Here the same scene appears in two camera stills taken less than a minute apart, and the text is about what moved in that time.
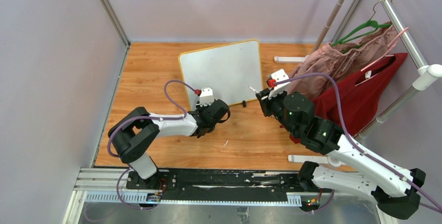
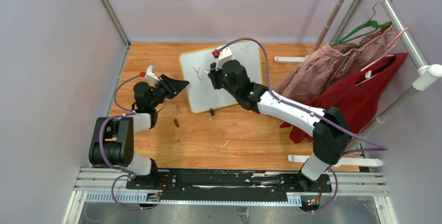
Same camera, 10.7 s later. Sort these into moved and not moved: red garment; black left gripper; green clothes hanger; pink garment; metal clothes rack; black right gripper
Moved: black right gripper; black left gripper
Not moved: pink garment; metal clothes rack; green clothes hanger; red garment
